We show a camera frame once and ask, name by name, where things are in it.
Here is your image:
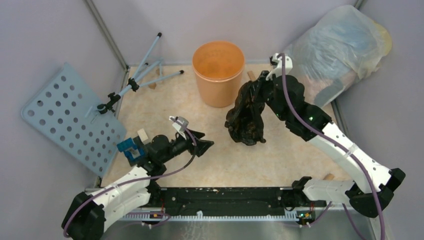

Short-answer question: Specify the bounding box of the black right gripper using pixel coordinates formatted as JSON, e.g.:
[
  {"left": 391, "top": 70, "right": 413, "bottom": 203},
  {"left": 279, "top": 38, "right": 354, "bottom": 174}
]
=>
[{"left": 248, "top": 70, "right": 287, "bottom": 122}]

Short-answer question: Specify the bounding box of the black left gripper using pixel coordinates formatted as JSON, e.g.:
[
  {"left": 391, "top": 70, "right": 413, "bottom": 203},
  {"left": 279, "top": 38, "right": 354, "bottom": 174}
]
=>
[{"left": 160, "top": 128, "right": 214, "bottom": 164}]

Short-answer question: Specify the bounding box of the black trash bag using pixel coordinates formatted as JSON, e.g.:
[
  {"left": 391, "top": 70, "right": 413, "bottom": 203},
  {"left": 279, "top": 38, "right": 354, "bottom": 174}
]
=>
[{"left": 224, "top": 80, "right": 266, "bottom": 146}]

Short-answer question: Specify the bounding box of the large translucent trash bag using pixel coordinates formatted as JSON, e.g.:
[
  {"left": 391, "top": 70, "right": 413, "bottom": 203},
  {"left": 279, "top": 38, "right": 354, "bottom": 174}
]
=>
[{"left": 284, "top": 5, "right": 393, "bottom": 108}]

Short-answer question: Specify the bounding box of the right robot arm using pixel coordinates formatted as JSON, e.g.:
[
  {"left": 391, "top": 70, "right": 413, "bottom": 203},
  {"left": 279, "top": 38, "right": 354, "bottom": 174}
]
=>
[{"left": 252, "top": 70, "right": 406, "bottom": 218}]

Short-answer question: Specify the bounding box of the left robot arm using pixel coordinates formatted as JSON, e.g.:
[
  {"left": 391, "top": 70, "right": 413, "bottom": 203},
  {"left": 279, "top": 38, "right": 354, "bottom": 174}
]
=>
[{"left": 61, "top": 130, "right": 214, "bottom": 240}]

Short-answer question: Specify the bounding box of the orange plastic trash bin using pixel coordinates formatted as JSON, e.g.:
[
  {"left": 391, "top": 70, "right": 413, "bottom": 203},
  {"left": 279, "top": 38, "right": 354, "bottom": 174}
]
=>
[{"left": 192, "top": 40, "right": 245, "bottom": 108}]

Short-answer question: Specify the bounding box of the flat wooden block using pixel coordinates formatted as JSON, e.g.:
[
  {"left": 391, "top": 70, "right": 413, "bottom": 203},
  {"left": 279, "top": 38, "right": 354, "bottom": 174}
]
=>
[{"left": 247, "top": 70, "right": 257, "bottom": 81}]

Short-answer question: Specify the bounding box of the white cube block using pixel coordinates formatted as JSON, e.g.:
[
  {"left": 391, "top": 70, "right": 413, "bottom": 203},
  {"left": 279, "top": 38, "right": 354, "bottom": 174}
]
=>
[{"left": 137, "top": 128, "right": 149, "bottom": 143}]

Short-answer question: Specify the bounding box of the small wooden block by tripod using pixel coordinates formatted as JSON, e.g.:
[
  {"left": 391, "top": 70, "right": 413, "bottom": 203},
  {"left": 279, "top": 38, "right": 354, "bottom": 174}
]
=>
[{"left": 148, "top": 82, "right": 157, "bottom": 90}]

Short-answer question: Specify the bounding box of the blue clamp block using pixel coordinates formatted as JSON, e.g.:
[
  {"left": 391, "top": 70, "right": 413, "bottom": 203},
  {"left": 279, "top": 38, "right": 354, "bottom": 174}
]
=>
[{"left": 116, "top": 136, "right": 146, "bottom": 167}]

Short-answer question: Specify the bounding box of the light blue tripod stand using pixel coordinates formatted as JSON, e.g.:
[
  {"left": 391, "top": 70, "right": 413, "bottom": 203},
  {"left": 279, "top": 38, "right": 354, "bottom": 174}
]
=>
[{"left": 96, "top": 32, "right": 185, "bottom": 115}]

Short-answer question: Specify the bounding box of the wooden cylinder block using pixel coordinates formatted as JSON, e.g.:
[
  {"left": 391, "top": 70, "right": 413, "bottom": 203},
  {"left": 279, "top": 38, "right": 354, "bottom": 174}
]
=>
[{"left": 323, "top": 173, "right": 335, "bottom": 181}]

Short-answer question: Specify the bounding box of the light blue perforated board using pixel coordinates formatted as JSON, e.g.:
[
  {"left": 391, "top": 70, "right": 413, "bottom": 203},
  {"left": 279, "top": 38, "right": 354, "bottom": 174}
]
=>
[{"left": 21, "top": 63, "right": 127, "bottom": 178}]

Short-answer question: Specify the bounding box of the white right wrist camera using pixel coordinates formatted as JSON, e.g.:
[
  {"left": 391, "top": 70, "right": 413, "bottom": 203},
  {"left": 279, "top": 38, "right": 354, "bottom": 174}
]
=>
[{"left": 265, "top": 52, "right": 293, "bottom": 81}]

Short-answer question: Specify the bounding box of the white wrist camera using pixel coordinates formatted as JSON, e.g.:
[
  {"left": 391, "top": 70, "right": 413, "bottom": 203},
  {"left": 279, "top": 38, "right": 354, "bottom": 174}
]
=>
[
  {"left": 265, "top": 52, "right": 293, "bottom": 81},
  {"left": 169, "top": 116, "right": 189, "bottom": 140}
]

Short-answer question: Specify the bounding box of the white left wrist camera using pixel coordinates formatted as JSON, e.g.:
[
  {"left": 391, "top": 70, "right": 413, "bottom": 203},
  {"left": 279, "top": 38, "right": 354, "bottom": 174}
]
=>
[{"left": 169, "top": 116, "right": 189, "bottom": 140}]

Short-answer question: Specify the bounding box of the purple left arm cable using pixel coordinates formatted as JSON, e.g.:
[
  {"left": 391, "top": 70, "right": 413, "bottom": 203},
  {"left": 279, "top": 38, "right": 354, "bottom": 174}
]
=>
[{"left": 62, "top": 119, "right": 198, "bottom": 239}]

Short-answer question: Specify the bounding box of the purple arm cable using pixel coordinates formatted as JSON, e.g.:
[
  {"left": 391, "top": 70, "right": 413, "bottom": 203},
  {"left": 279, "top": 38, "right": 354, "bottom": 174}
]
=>
[
  {"left": 277, "top": 52, "right": 387, "bottom": 240},
  {"left": 62, "top": 119, "right": 198, "bottom": 239}
]

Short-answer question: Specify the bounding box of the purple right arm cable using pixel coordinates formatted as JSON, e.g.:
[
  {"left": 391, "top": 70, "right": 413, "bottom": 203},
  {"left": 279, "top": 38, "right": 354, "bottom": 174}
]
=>
[{"left": 277, "top": 52, "right": 387, "bottom": 240}]

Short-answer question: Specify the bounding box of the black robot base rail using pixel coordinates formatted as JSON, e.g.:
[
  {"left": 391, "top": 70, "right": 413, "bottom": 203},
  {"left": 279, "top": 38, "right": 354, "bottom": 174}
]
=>
[{"left": 145, "top": 177, "right": 327, "bottom": 218}]

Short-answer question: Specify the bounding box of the white cable comb strip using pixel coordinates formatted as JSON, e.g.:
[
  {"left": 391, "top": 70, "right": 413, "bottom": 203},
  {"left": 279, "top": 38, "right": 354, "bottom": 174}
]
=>
[{"left": 119, "top": 211, "right": 299, "bottom": 222}]

